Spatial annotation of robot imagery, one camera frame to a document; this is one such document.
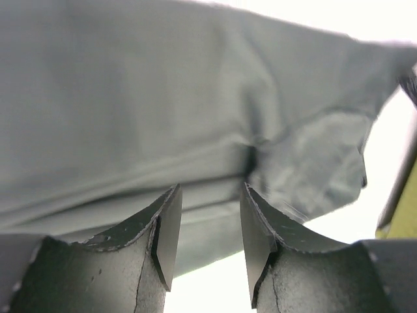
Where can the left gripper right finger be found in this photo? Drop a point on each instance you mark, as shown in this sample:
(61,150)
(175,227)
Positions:
(291,268)

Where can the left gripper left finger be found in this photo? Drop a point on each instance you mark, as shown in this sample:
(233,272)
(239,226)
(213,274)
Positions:
(126,268)

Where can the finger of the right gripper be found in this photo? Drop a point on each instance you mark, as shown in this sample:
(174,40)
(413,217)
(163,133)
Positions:
(407,83)

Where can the dark grey t shirt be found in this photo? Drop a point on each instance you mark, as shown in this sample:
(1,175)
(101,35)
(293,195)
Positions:
(106,104)

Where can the olive green plastic bin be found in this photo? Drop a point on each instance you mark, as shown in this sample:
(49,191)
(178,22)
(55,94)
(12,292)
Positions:
(398,220)

